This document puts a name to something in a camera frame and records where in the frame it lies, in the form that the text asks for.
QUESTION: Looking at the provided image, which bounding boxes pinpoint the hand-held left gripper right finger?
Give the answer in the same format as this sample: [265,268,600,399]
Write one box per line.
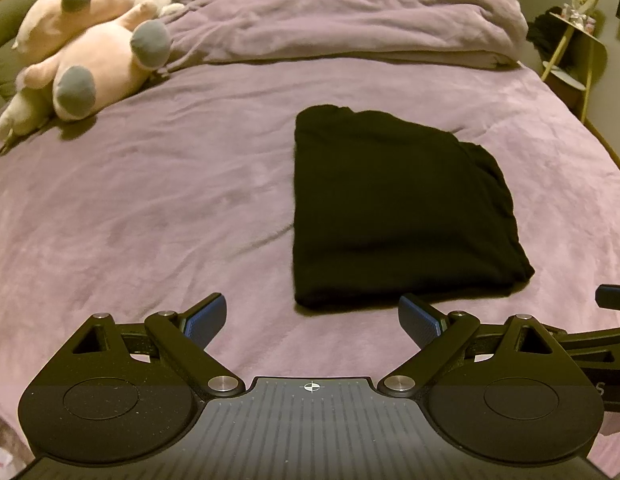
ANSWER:
[379,294,576,398]

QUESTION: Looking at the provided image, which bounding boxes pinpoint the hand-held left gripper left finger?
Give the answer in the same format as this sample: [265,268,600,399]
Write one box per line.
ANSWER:
[49,292,245,397]

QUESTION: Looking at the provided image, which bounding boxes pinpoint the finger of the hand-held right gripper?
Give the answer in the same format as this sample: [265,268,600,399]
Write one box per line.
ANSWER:
[594,284,620,311]
[560,326,620,367]

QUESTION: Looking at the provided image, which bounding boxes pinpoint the black garment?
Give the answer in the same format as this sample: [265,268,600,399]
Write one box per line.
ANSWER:
[291,104,536,311]

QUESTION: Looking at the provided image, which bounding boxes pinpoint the purple bed sheet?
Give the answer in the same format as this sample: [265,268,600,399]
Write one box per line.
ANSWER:
[0,57,620,480]

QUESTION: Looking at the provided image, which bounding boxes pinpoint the yellow side table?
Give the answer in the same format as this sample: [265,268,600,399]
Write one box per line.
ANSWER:
[540,10,609,122]

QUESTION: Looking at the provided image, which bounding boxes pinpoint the white crumpled wrapper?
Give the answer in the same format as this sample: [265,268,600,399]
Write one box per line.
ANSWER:
[0,429,17,468]

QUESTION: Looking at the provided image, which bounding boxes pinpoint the dark cloth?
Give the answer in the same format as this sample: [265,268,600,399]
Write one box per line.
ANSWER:
[526,7,573,70]

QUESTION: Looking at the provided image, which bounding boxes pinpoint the purple duvet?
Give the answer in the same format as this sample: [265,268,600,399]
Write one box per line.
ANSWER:
[149,0,529,71]

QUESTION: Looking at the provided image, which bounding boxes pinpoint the small white plush toy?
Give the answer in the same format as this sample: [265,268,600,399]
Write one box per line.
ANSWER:
[134,0,185,19]

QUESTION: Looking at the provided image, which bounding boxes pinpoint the green cushion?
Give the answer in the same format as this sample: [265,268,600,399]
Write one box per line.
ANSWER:
[0,0,56,116]

